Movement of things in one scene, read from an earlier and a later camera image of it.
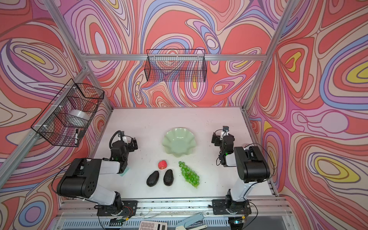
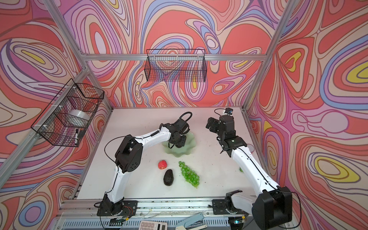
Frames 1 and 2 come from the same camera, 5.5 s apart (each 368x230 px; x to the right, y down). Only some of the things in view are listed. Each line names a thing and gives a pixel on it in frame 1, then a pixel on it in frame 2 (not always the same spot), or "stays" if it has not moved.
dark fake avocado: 168,178 stays
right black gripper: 216,138 to 215,123
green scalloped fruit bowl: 179,142 stays
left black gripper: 130,145 to 183,143
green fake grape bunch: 189,175 stays
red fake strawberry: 162,165 stays
